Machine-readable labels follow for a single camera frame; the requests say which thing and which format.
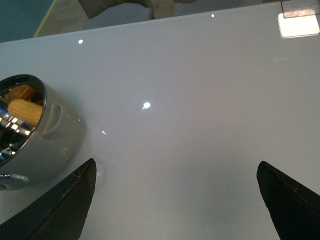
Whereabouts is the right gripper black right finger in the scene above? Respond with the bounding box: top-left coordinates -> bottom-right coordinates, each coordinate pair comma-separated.
256,161 -> 320,240

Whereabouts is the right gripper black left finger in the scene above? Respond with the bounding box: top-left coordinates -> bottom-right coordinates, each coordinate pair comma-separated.
0,158 -> 97,240

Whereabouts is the yellow corn cob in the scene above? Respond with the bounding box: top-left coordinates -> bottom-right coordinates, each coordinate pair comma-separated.
7,99 -> 43,126

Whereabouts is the grey electric cooking pot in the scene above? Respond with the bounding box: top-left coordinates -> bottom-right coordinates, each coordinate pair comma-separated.
0,74 -> 83,191

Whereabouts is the label sticker on table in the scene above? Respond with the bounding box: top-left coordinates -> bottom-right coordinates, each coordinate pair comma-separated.
281,0 -> 320,19

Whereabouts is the beige chair on left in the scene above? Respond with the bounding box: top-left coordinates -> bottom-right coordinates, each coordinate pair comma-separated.
78,0 -> 154,19

